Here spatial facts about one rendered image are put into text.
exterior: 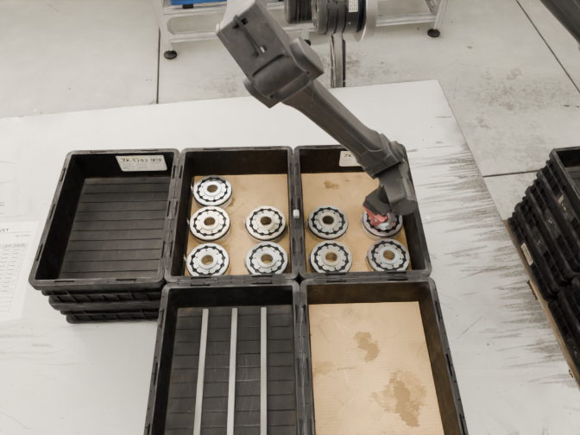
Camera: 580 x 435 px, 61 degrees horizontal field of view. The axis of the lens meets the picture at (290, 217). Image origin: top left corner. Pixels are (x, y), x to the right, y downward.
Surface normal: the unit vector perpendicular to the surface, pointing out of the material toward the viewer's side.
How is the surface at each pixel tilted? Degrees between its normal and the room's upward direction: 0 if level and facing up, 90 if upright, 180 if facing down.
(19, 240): 0
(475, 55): 0
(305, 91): 97
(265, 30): 68
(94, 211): 0
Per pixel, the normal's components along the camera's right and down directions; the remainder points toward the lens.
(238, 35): -0.16, 0.54
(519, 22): 0.00, -0.57
